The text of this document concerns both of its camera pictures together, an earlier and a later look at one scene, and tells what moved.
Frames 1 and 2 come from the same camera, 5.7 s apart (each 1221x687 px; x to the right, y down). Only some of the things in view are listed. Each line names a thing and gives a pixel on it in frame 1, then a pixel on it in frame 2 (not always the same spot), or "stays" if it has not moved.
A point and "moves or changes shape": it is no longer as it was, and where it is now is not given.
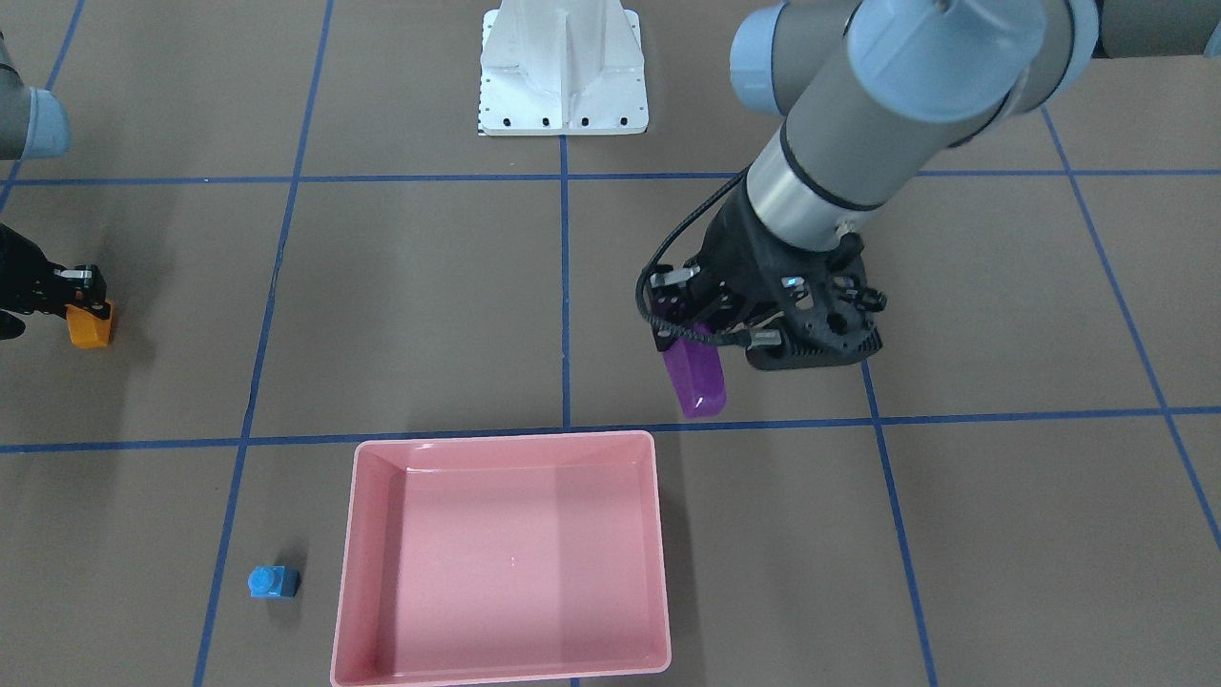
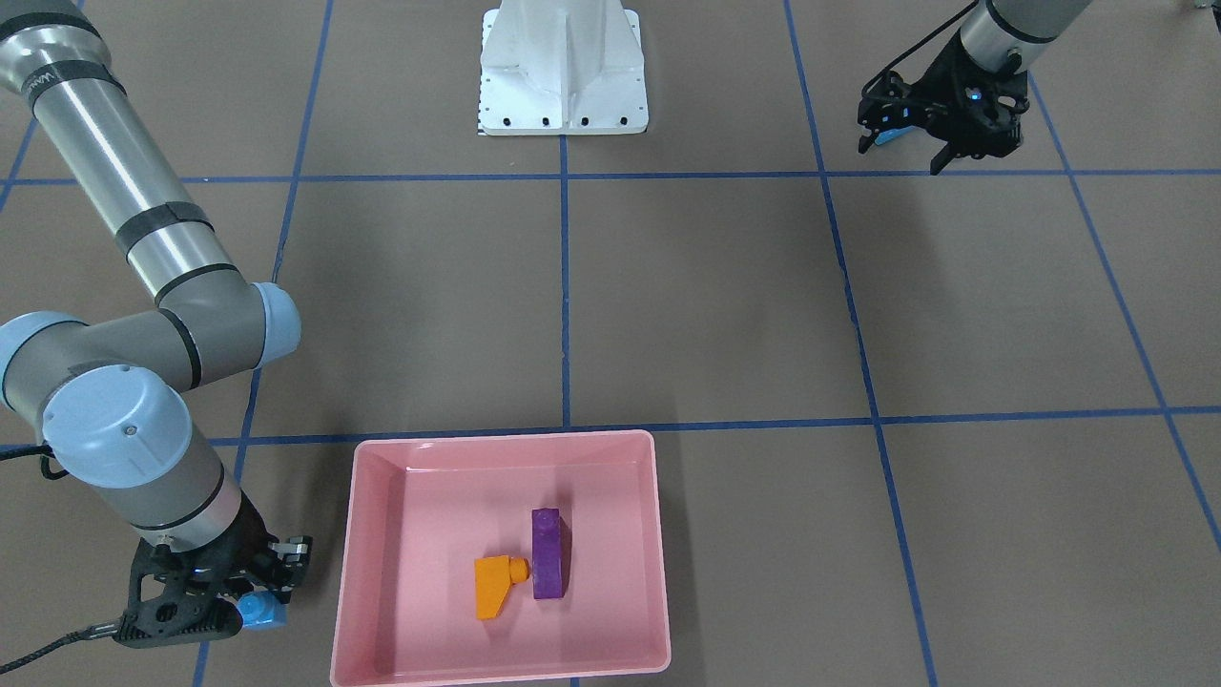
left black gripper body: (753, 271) -> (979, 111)
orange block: (88, 331) moves or changes shape
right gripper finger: (86, 288) -> (290, 558)
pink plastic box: (497, 556) stays
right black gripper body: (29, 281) -> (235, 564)
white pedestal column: (562, 68) stays
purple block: (698, 364) -> (551, 553)
